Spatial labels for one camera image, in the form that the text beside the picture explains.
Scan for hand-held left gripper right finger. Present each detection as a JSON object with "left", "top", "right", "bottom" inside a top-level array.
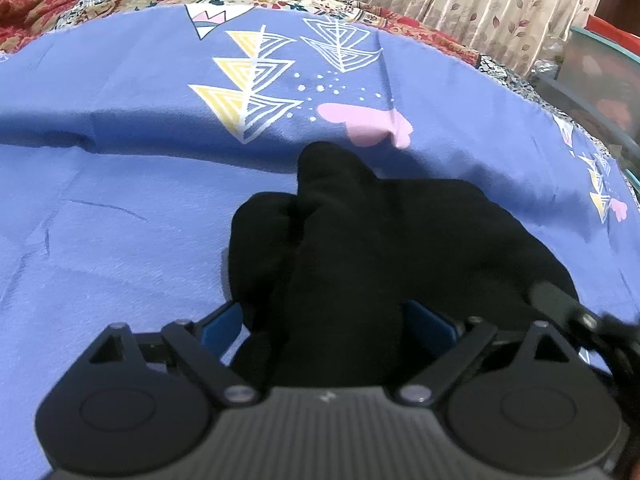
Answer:
[{"left": 399, "top": 300, "right": 587, "bottom": 407}]

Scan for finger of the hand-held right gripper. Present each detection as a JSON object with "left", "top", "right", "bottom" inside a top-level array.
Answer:
[{"left": 527, "top": 280, "right": 608, "bottom": 335}]

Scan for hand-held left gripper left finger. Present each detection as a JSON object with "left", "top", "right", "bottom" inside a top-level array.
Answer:
[{"left": 89, "top": 302, "right": 262, "bottom": 407}]

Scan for black pants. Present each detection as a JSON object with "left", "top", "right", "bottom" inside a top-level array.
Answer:
[{"left": 227, "top": 141, "right": 582, "bottom": 397}]

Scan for blue printed bedsheet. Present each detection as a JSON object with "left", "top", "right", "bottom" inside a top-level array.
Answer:
[{"left": 0, "top": 2, "right": 640, "bottom": 480}]

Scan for clear container with teal rim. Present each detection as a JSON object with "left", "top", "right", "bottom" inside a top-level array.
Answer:
[{"left": 536, "top": 24, "right": 640, "bottom": 173}]

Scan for red plastic container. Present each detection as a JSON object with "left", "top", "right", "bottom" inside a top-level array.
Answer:
[{"left": 584, "top": 12, "right": 640, "bottom": 43}]

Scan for beige leaf print curtain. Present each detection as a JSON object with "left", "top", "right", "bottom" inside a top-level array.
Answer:
[{"left": 240, "top": 0, "right": 617, "bottom": 80}]

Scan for red patterned quilt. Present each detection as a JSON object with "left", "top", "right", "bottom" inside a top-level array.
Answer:
[{"left": 0, "top": 0, "right": 551, "bottom": 96}]

